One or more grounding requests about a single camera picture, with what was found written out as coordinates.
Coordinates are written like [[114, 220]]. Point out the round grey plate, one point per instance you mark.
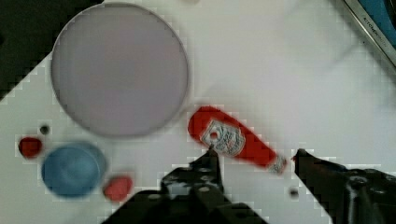
[[119, 70]]

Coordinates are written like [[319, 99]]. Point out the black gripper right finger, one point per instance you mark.
[[349, 196]]

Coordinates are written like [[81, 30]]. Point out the blue cup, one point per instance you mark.
[[74, 170]]

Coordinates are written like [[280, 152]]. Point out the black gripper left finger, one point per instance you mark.
[[188, 195]]

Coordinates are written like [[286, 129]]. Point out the small red toy tomato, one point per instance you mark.
[[30, 147]]

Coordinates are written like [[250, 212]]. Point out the red toy slice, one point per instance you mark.
[[118, 188]]

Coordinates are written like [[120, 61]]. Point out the red felt ketchup bottle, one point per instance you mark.
[[226, 135]]

